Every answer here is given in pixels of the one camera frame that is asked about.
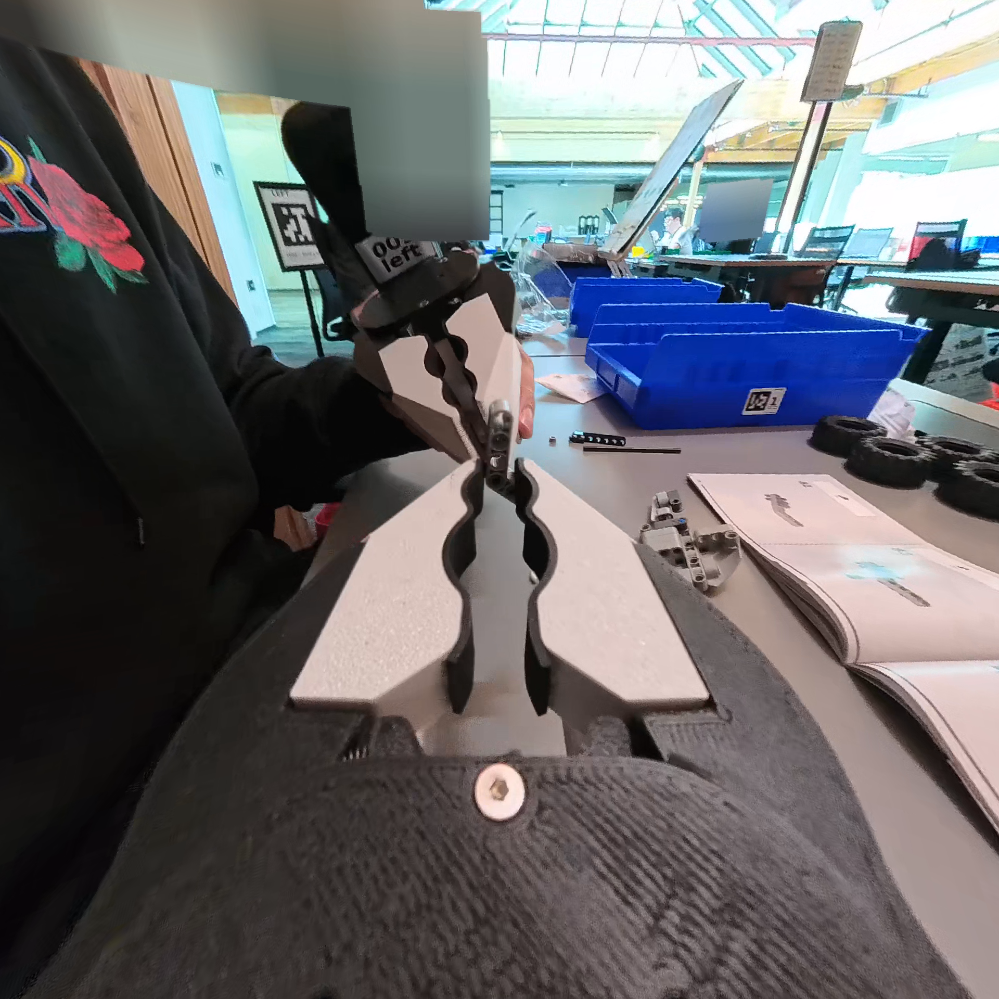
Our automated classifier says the clear plastic bag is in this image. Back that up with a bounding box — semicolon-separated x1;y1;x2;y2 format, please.
515;238;575;332

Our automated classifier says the blue tagged storage bin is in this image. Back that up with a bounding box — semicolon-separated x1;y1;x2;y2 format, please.
585;303;930;430

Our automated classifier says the person's black printed sweatshirt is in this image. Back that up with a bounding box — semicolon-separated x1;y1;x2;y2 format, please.
0;39;368;999

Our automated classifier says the grey toy brick panel assembly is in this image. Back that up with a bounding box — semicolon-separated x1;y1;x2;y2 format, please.
640;490;744;594

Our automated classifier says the grey panel on wooden post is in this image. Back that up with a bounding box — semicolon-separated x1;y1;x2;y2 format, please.
773;21;864;251

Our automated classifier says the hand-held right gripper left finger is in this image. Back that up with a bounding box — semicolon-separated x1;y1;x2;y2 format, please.
290;459;486;750

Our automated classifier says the black office chair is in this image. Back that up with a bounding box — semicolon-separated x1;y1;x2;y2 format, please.
796;225;856;260
909;220;969;263

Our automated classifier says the grey angled toy brick beam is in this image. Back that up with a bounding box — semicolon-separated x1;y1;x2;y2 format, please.
482;400;518;501

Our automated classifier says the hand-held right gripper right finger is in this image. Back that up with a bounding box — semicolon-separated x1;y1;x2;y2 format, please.
511;459;711;750

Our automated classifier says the grey board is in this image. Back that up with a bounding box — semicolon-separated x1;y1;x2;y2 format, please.
599;78;744;259

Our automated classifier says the person's left forearm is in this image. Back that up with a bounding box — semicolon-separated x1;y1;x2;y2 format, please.
250;355;438;501

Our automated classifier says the open instruction booklet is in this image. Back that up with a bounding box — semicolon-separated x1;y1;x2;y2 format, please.
687;472;999;832

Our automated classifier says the black sign stand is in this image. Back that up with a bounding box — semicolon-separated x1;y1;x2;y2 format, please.
300;265;330;360

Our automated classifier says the person's left hand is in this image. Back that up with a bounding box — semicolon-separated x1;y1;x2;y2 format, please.
511;351;538;444

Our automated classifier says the marker sign board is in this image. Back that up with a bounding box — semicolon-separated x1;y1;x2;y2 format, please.
253;181;326;273

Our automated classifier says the grey desk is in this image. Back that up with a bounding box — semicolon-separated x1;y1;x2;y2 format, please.
304;331;999;999

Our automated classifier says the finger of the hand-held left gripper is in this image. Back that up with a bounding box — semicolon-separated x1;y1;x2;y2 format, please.
451;292;526;438
377;336;479;463

